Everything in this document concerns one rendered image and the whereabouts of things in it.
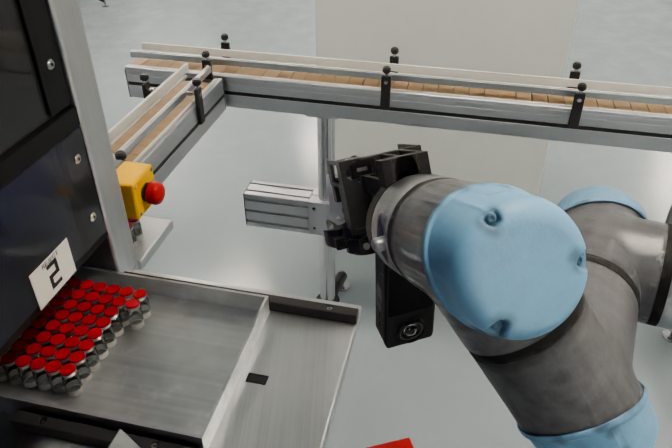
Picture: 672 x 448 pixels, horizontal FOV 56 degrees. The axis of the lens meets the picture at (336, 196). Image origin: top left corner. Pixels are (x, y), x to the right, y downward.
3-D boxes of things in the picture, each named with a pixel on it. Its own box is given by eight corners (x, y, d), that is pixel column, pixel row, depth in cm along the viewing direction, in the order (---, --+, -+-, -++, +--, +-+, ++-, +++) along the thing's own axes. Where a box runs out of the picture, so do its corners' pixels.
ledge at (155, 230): (72, 258, 114) (69, 250, 113) (108, 217, 124) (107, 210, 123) (142, 269, 111) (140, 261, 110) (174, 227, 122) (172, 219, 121)
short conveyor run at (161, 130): (95, 272, 113) (75, 200, 105) (20, 260, 116) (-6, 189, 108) (231, 110, 169) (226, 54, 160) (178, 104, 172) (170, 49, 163)
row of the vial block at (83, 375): (63, 396, 86) (55, 373, 83) (128, 306, 100) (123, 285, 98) (78, 399, 85) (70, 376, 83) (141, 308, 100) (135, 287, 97)
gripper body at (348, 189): (401, 142, 57) (455, 145, 45) (417, 233, 58) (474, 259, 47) (320, 160, 56) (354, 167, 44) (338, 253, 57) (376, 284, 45)
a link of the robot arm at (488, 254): (513, 391, 31) (422, 255, 29) (431, 324, 42) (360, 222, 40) (632, 294, 32) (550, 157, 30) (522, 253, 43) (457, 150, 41)
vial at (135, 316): (127, 328, 96) (121, 306, 94) (134, 318, 98) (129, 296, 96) (140, 331, 96) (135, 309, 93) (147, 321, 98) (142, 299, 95)
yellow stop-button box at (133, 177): (101, 215, 108) (92, 179, 104) (122, 192, 114) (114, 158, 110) (141, 221, 107) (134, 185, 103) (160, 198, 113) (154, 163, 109)
